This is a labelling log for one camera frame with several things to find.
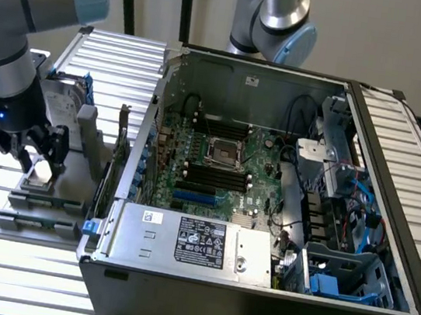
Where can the black RAM slot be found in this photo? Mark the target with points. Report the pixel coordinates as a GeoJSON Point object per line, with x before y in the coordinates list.
{"type": "Point", "coordinates": [222, 131]}
{"type": "Point", "coordinates": [222, 127]}
{"type": "Point", "coordinates": [215, 179]}
{"type": "Point", "coordinates": [223, 123]}
{"type": "Point", "coordinates": [216, 169]}
{"type": "Point", "coordinates": [221, 135]}
{"type": "Point", "coordinates": [216, 174]}
{"type": "Point", "coordinates": [214, 185]}

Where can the green motherboard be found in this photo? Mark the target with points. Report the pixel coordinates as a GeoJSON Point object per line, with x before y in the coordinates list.
{"type": "Point", "coordinates": [256, 195]}

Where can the blue plastic drive cage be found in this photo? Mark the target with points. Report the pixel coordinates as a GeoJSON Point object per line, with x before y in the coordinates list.
{"type": "Point", "coordinates": [355, 272]}

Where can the silver power supply unit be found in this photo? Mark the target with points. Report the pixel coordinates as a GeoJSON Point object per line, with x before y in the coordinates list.
{"type": "Point", "coordinates": [159, 244]}

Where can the metal disk bay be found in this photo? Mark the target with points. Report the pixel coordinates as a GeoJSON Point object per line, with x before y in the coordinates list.
{"type": "Point", "coordinates": [336, 128]}

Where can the blue case latch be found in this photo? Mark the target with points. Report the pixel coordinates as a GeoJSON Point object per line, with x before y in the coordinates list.
{"type": "Point", "coordinates": [91, 227]}

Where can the black open PC case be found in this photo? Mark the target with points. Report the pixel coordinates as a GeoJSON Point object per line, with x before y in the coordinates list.
{"type": "Point", "coordinates": [213, 306]}

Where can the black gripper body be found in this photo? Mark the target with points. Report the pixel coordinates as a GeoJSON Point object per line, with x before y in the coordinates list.
{"type": "Point", "coordinates": [20, 119]}

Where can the silver chipset heatsink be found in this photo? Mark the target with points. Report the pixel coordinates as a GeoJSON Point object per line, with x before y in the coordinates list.
{"type": "Point", "coordinates": [242, 221]}

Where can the green RAM stick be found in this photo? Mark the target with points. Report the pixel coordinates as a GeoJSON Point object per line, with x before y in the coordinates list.
{"type": "Point", "coordinates": [51, 200]}
{"type": "Point", "coordinates": [44, 223]}

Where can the grey parts rack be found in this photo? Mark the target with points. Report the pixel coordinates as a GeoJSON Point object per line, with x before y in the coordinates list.
{"type": "Point", "coordinates": [83, 171]}

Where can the CPU chip with silver lid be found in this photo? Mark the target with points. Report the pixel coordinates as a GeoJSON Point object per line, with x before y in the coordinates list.
{"type": "Point", "coordinates": [37, 181]}

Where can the black expansion slot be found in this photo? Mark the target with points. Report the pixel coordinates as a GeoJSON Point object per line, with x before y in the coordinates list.
{"type": "Point", "coordinates": [194, 189]}

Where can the blue expansion slot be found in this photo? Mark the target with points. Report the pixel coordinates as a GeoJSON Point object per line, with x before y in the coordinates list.
{"type": "Point", "coordinates": [193, 198]}

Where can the silver hard disk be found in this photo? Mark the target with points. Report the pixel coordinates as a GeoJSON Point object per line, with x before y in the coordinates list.
{"type": "Point", "coordinates": [59, 105]}

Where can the CPU socket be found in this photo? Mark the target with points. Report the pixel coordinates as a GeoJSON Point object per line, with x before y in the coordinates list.
{"type": "Point", "coordinates": [223, 152]}

